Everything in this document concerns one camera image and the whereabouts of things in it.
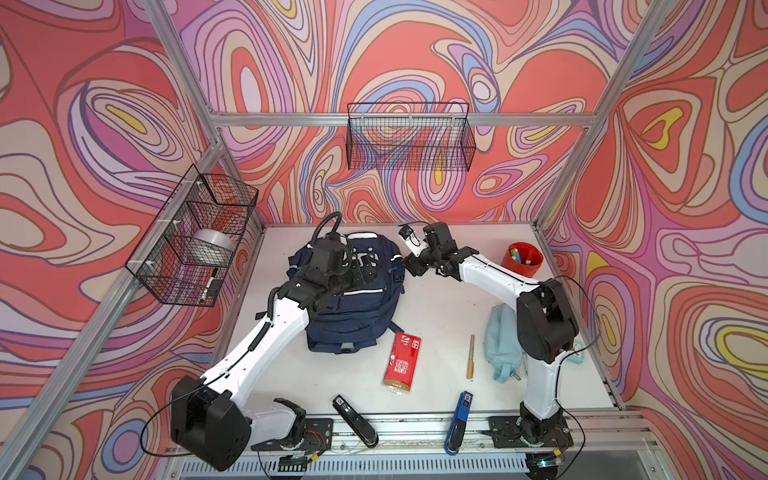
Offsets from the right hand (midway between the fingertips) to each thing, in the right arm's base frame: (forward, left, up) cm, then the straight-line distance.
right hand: (412, 259), depth 95 cm
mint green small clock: (-29, -46, -10) cm, 56 cm away
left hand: (-11, +14, +12) cm, 21 cm away
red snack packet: (-30, +5, -10) cm, 32 cm away
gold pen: (-29, -15, -12) cm, 35 cm away
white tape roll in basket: (-12, +50, +22) cm, 56 cm away
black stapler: (-44, +18, -10) cm, 48 cm away
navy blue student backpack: (-20, +18, -1) cm, 27 cm away
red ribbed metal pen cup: (-1, -36, -1) cm, 36 cm away
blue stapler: (-48, -7, -10) cm, 49 cm away
